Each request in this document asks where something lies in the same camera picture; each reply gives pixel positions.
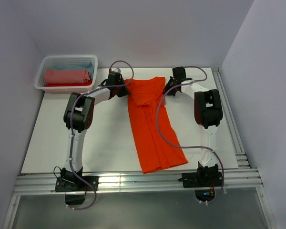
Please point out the rolled pink t-shirt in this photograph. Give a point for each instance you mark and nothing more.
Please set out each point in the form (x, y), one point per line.
(67, 76)

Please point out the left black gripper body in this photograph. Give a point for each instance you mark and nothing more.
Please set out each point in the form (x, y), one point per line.
(121, 90)

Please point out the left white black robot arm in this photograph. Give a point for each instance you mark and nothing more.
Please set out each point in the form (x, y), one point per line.
(78, 118)

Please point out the aluminium right side rail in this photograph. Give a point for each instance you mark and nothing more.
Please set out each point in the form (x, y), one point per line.
(240, 153)

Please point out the white plastic mesh basket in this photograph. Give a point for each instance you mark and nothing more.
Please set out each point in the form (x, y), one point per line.
(55, 60)

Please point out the aluminium front rail frame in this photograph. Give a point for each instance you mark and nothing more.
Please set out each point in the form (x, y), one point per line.
(126, 182)

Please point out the rolled light blue t-shirt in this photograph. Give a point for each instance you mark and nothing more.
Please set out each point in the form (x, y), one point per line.
(86, 65)

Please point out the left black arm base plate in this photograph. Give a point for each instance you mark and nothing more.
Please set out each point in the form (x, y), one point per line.
(62, 185)

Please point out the rolled red t-shirt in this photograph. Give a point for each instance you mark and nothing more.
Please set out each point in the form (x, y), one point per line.
(69, 84)

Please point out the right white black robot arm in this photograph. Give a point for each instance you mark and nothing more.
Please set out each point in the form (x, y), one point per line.
(208, 114)

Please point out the orange t-shirt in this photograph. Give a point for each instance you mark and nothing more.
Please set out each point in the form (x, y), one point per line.
(153, 152)

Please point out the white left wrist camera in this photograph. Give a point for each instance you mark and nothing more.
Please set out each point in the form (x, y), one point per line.
(116, 70)

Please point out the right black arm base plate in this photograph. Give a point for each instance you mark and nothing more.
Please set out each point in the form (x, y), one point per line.
(193, 180)

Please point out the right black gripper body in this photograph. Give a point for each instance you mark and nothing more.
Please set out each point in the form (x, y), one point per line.
(170, 84)

